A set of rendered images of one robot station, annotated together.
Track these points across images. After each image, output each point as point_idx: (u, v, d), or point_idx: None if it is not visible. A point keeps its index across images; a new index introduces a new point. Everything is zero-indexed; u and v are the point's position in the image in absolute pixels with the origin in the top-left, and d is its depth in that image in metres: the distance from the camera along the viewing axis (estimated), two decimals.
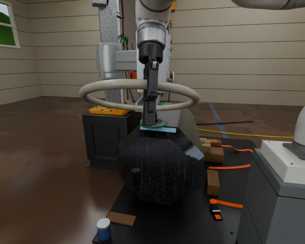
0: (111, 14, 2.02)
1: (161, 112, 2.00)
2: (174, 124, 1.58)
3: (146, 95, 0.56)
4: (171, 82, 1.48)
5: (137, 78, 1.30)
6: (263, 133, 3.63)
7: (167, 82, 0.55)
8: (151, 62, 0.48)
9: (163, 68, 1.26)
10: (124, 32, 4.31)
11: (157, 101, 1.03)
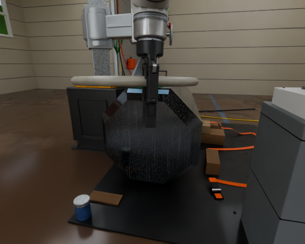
0: None
1: None
2: (167, 87, 1.35)
3: (145, 92, 0.55)
4: (169, 37, 1.36)
5: (131, 24, 1.17)
6: None
7: (163, 77, 0.52)
8: (151, 66, 0.44)
9: None
10: None
11: None
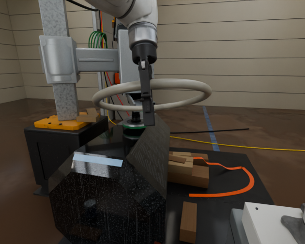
0: None
1: (120, 128, 1.50)
2: (123, 152, 1.08)
3: None
4: None
5: (121, 78, 1.26)
6: (260, 144, 3.13)
7: (197, 81, 0.59)
8: (140, 62, 0.48)
9: None
10: (103, 28, 3.81)
11: (153, 100, 1.04)
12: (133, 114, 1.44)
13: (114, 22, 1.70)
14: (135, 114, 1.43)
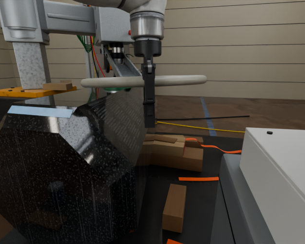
0: None
1: (90, 89, 1.20)
2: (78, 103, 0.78)
3: None
4: None
5: (100, 22, 1.10)
6: None
7: (197, 76, 0.58)
8: (146, 66, 0.44)
9: None
10: (91, 7, 3.52)
11: (140, 72, 0.99)
12: None
13: None
14: None
